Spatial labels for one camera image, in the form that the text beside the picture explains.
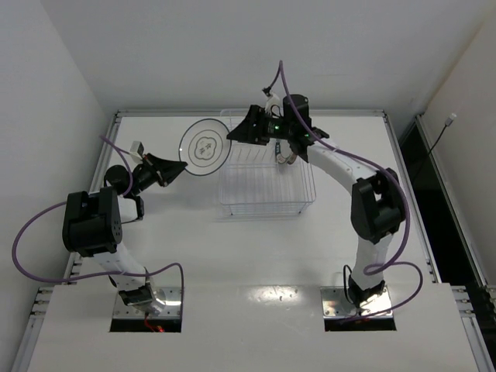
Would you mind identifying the white wire dish rack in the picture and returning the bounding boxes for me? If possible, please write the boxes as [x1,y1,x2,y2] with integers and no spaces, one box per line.
[216,108,317,222]

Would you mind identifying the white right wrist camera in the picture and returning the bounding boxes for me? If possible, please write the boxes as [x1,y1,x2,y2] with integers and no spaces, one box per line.
[262,87,281,115]

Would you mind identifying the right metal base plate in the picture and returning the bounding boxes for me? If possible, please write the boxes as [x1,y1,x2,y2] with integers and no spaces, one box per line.
[320,287,394,320]

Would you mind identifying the metal base plate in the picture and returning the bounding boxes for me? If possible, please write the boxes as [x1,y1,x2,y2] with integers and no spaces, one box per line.
[112,287,182,320]
[320,287,394,320]

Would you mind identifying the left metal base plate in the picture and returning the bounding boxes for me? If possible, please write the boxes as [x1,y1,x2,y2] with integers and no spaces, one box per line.
[112,287,182,320]

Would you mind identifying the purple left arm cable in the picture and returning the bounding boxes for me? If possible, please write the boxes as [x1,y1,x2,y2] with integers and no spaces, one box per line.
[11,135,184,307]

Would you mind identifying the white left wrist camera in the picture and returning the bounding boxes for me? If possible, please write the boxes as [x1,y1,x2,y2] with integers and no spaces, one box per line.
[129,141,144,162]

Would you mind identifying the white plate teal rim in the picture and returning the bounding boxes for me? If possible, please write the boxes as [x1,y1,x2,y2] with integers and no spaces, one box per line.
[178,118,232,177]

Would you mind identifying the black cable white plug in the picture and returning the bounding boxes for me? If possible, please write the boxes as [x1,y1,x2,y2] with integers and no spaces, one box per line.
[410,112,458,183]

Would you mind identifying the white plate orange sunburst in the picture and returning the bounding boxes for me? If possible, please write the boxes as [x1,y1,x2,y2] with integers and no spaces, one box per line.
[280,141,296,165]

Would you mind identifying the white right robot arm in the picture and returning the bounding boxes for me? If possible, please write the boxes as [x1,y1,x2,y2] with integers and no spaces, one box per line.
[227,94,406,306]

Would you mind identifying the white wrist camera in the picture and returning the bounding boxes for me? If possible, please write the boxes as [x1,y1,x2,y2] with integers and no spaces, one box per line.
[262,87,281,115]
[129,141,144,162]

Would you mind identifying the aluminium table frame rail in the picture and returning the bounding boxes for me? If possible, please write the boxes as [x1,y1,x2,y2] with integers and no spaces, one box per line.
[10,116,115,371]

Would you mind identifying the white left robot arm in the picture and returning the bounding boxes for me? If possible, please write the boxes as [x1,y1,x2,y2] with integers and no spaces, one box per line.
[62,153,188,315]

